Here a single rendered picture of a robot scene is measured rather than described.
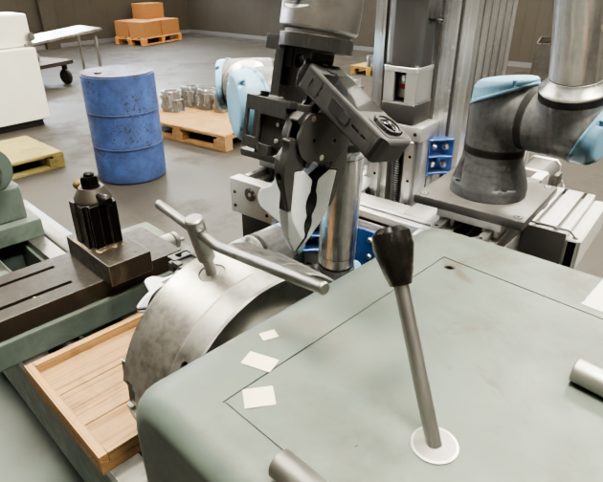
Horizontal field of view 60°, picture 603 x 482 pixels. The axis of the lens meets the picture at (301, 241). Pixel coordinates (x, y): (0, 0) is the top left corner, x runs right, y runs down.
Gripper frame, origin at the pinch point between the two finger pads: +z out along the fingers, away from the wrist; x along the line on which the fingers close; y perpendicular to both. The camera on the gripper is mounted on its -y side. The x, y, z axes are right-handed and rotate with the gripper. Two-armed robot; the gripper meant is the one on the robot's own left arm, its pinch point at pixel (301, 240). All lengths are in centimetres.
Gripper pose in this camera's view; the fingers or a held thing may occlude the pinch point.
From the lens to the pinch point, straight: 55.0
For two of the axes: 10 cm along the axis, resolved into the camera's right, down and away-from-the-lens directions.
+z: -1.5, 9.4, 3.2
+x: -6.9, 1.3, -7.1
